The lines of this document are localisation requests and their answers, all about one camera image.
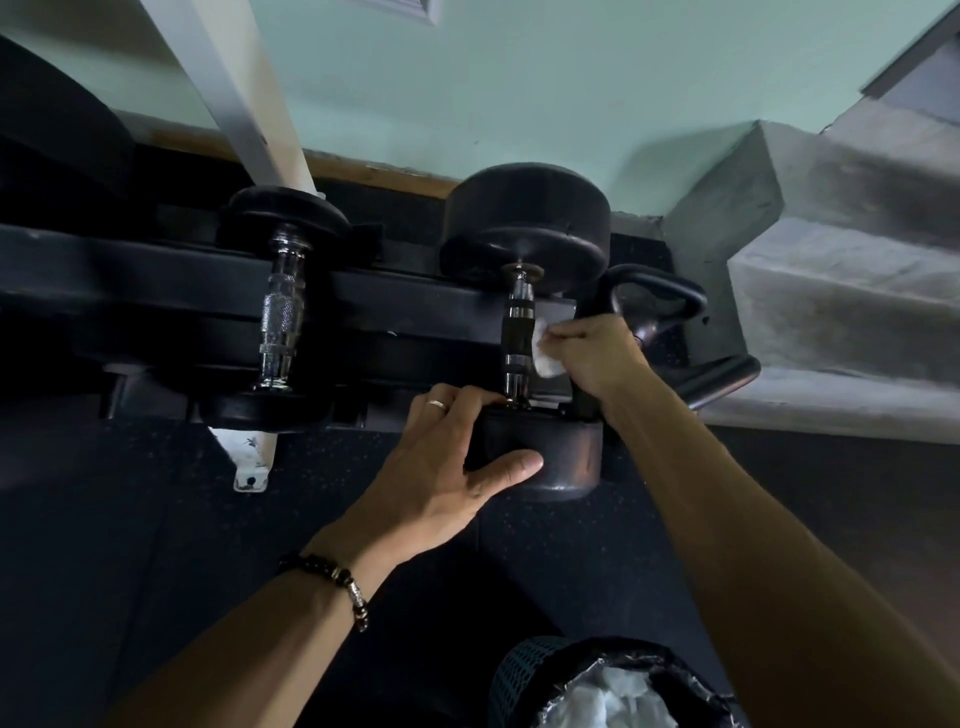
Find person's right hand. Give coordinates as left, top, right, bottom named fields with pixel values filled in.
left=538, top=314, right=654, bottom=425

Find person's left hand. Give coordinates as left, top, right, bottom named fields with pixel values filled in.
left=315, top=383, right=546, bottom=577

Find white cleaning wipe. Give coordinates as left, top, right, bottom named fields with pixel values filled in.
left=529, top=316, right=565, bottom=381

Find large black dumbbell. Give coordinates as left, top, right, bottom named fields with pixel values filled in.
left=438, top=162, right=613, bottom=503

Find person's left forearm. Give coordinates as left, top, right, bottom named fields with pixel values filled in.
left=105, top=534, right=400, bottom=728

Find person's right forearm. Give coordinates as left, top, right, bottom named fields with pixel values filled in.
left=598, top=364, right=960, bottom=728

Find dark woven plastic waste basket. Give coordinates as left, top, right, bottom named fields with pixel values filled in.
left=487, top=635, right=751, bottom=728

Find crumpled white tissues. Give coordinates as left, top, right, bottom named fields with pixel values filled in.
left=561, top=663, right=665, bottom=728

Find black bin liner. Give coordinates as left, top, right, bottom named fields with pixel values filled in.
left=525, top=637, right=745, bottom=728

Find wooden skirting board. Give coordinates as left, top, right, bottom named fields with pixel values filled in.
left=112, top=111, right=460, bottom=201

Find small black dumbbell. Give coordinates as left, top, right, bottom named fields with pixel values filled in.
left=201, top=185, right=353, bottom=435

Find grey concrete stairs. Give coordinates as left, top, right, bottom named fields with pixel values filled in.
left=663, top=30, right=960, bottom=445

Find black dumbbell rack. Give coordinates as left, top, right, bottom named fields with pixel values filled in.
left=0, top=141, right=603, bottom=453

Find large black rubber disc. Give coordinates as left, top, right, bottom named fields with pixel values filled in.
left=0, top=33, right=138, bottom=204

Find black beaded bracelet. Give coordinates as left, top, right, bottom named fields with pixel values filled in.
left=279, top=552, right=373, bottom=633

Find white metal foot bracket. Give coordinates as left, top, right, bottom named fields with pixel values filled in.
left=208, top=426, right=280, bottom=495

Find white metal post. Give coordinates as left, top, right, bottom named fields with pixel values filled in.
left=138, top=0, right=328, bottom=198

